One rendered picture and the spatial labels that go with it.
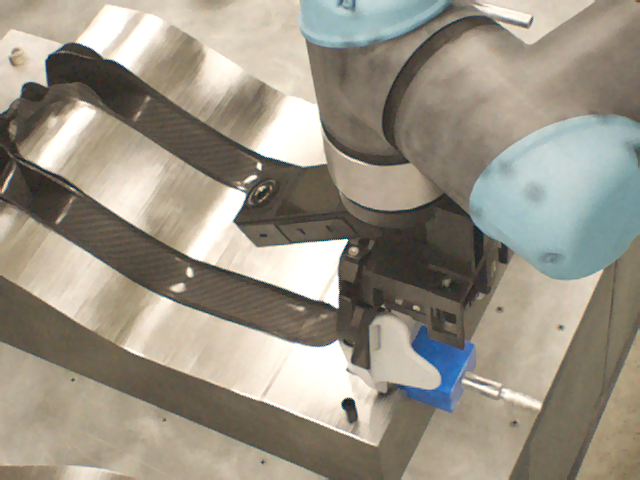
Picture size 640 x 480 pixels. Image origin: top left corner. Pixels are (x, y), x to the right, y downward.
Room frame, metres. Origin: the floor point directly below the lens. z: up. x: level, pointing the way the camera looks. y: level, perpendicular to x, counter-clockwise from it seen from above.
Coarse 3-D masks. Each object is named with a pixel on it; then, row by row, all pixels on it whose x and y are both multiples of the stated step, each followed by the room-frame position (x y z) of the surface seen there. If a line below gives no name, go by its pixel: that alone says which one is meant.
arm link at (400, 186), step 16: (320, 128) 0.44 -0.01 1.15; (336, 160) 0.43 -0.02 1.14; (352, 160) 0.42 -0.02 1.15; (336, 176) 0.43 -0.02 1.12; (352, 176) 0.42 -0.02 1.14; (368, 176) 0.41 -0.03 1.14; (384, 176) 0.41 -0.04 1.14; (400, 176) 0.41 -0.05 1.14; (416, 176) 0.41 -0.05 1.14; (352, 192) 0.42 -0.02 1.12; (368, 192) 0.41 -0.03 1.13; (384, 192) 0.41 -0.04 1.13; (400, 192) 0.41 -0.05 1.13; (416, 192) 0.41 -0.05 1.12; (432, 192) 0.41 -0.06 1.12; (384, 208) 0.41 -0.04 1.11; (400, 208) 0.41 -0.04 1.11
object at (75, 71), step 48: (48, 96) 0.72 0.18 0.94; (96, 96) 0.71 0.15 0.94; (144, 96) 0.72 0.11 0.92; (0, 144) 0.67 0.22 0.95; (192, 144) 0.68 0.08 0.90; (240, 144) 0.68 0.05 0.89; (0, 192) 0.69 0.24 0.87; (48, 192) 0.65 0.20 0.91; (96, 240) 0.60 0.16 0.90; (144, 240) 0.60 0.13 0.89; (192, 288) 0.55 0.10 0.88; (240, 288) 0.54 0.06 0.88; (288, 336) 0.49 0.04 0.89; (336, 336) 0.48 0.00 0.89
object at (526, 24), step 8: (472, 0) 0.73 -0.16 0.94; (480, 8) 0.72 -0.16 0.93; (488, 8) 0.72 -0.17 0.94; (496, 8) 0.72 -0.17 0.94; (504, 8) 0.71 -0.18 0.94; (496, 16) 0.71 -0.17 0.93; (504, 16) 0.71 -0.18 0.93; (512, 16) 0.71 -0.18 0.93; (520, 16) 0.70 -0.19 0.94; (528, 16) 0.70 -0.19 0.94; (512, 24) 0.70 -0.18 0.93; (520, 24) 0.70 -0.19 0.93; (528, 24) 0.70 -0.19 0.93
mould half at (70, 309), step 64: (0, 64) 0.85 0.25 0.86; (128, 64) 0.74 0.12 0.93; (192, 64) 0.74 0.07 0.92; (64, 128) 0.69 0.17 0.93; (128, 128) 0.69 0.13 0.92; (256, 128) 0.69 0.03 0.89; (128, 192) 0.63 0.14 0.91; (192, 192) 0.64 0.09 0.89; (0, 256) 0.58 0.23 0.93; (64, 256) 0.58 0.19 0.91; (192, 256) 0.58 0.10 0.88; (256, 256) 0.57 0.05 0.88; (320, 256) 0.55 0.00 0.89; (512, 256) 0.58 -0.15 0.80; (0, 320) 0.59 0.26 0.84; (64, 320) 0.54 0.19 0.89; (128, 320) 0.53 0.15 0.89; (192, 320) 0.52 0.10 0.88; (128, 384) 0.52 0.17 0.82; (192, 384) 0.48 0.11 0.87; (256, 384) 0.46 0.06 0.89; (320, 384) 0.44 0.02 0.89; (256, 448) 0.45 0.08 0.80; (320, 448) 0.42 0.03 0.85; (384, 448) 0.40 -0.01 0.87
